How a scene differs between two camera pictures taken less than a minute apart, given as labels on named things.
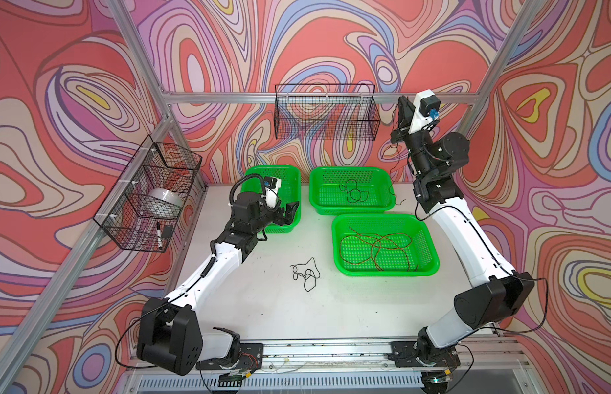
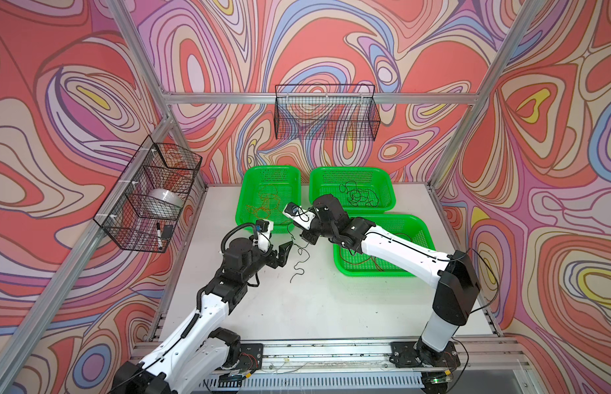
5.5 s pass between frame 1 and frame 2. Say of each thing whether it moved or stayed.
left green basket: stayed
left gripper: moved
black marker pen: stayed
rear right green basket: stayed
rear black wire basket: stayed
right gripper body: moved
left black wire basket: stayed
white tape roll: stayed
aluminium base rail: stayed
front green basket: stayed
